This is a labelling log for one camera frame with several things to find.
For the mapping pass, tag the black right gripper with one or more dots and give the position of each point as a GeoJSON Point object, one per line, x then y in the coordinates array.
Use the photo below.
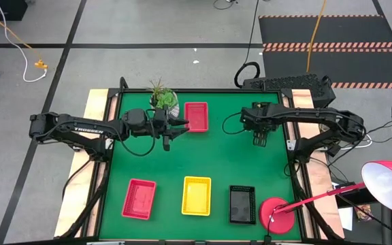
{"type": "Point", "coordinates": [263, 120]}

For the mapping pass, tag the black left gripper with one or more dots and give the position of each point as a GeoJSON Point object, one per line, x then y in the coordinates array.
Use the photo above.
{"type": "Point", "coordinates": [158, 122]}

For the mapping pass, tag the red slotted plastic basket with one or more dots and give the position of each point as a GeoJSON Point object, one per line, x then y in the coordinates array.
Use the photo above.
{"type": "Point", "coordinates": [196, 117]}
{"type": "Point", "coordinates": [139, 199]}

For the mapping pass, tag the black slotted plastic basket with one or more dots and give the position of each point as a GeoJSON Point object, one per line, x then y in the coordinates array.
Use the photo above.
{"type": "Point", "coordinates": [242, 206]}

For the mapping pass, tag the yellow slotted plastic basket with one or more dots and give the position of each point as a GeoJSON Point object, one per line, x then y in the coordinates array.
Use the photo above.
{"type": "Point", "coordinates": [196, 200]}

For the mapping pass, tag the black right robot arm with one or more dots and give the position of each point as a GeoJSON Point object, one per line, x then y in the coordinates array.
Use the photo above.
{"type": "Point", "coordinates": [318, 115]}

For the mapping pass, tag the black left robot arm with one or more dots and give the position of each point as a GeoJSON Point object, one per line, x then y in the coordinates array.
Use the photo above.
{"type": "Point", "coordinates": [80, 129]}

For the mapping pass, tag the white grey triangle-pattern pot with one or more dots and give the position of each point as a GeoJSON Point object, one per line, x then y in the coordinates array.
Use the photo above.
{"type": "Point", "coordinates": [175, 111]}

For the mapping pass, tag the green artificial succulent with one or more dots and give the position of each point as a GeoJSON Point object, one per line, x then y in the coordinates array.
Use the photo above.
{"type": "Point", "coordinates": [165, 99]}

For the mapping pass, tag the spiky artificial air plant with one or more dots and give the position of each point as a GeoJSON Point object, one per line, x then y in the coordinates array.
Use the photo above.
{"type": "Point", "coordinates": [157, 86]}

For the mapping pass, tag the light wooden side board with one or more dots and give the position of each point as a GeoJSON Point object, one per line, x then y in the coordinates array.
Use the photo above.
{"type": "Point", "coordinates": [95, 102]}
{"type": "Point", "coordinates": [305, 102]}

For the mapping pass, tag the black perforated computer case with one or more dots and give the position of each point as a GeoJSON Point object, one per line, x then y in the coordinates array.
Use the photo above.
{"type": "Point", "coordinates": [284, 85]}

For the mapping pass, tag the red desk lamp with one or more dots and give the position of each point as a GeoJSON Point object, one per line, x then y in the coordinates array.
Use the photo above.
{"type": "Point", "coordinates": [277, 216]}

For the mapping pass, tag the black hazard-striped mat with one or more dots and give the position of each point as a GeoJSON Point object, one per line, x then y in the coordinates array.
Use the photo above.
{"type": "Point", "coordinates": [318, 30]}
{"type": "Point", "coordinates": [318, 64]}

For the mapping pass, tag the black tablet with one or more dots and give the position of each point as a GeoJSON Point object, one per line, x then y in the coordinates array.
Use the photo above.
{"type": "Point", "coordinates": [356, 197]}

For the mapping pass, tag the white paper sheet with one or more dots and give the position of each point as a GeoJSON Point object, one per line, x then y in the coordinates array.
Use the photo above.
{"type": "Point", "coordinates": [345, 217]}

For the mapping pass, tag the colourful printed card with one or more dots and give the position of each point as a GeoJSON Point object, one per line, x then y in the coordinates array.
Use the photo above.
{"type": "Point", "coordinates": [363, 212]}

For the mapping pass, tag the black aluminium rig frame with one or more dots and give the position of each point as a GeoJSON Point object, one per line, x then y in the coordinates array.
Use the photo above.
{"type": "Point", "coordinates": [199, 90]}

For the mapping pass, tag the black table-level camera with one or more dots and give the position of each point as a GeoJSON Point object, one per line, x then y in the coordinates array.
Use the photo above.
{"type": "Point", "coordinates": [200, 243]}

